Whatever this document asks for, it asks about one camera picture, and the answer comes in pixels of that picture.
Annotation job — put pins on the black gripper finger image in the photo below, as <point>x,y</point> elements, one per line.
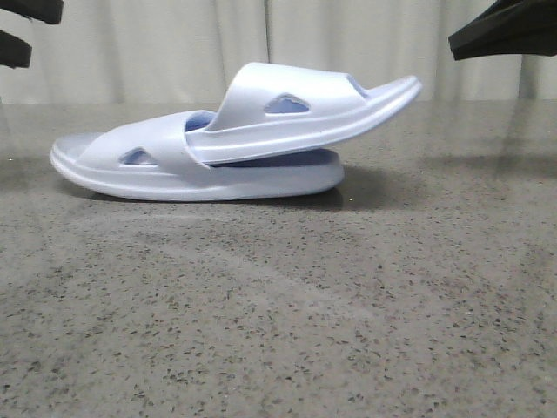
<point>508,27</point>
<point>14,51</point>
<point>48,11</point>

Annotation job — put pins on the light blue slipper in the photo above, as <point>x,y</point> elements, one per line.
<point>274,109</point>
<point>151,160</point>

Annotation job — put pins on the beige background curtain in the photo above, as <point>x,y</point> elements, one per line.
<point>189,51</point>

